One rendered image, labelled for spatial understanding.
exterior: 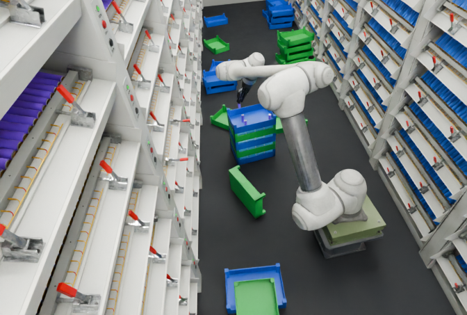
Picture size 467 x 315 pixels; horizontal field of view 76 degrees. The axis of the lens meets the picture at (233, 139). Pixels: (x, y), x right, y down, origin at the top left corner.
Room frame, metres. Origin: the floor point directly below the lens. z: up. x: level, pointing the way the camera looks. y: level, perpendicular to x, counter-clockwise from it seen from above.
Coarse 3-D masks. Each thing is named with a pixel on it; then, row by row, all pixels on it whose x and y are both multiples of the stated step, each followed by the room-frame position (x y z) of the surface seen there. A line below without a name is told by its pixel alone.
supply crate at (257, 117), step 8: (256, 104) 1.75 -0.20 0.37; (232, 112) 1.72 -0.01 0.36; (240, 112) 1.73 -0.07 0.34; (248, 112) 1.74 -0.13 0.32; (256, 112) 1.73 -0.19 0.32; (264, 112) 1.72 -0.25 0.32; (232, 120) 1.66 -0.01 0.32; (240, 120) 1.65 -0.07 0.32; (248, 120) 1.64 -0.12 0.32; (256, 120) 1.63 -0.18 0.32; (264, 120) 1.62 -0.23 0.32; (272, 120) 1.57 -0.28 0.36; (232, 128) 1.57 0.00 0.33; (240, 128) 1.53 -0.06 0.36; (248, 128) 1.54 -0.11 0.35; (256, 128) 1.55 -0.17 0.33
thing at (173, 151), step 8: (176, 104) 1.33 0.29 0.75; (176, 112) 1.27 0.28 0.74; (176, 128) 1.15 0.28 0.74; (168, 136) 1.08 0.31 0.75; (176, 136) 1.08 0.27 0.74; (168, 144) 1.03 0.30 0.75; (176, 144) 1.03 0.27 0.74; (168, 152) 0.97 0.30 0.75; (176, 152) 0.98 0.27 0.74; (168, 168) 0.88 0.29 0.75; (168, 176) 0.83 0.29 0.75
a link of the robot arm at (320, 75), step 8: (304, 64) 1.10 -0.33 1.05; (312, 64) 1.09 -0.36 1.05; (320, 64) 1.07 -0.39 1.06; (312, 72) 1.04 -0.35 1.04; (320, 72) 1.03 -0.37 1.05; (328, 72) 1.03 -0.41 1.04; (312, 80) 1.03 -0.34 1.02; (320, 80) 1.01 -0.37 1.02; (328, 80) 1.02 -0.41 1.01; (312, 88) 1.02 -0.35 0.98
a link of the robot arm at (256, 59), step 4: (256, 52) 1.59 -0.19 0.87; (252, 56) 1.55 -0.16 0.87; (256, 56) 1.54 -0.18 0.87; (260, 56) 1.55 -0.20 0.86; (244, 60) 1.56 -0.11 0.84; (248, 60) 1.55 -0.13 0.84; (252, 60) 1.53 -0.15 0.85; (256, 60) 1.52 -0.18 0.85; (260, 60) 1.52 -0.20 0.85; (264, 60) 1.54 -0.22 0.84; (248, 64) 1.53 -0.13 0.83; (252, 64) 1.52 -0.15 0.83; (256, 64) 1.52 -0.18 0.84; (260, 64) 1.52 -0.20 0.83
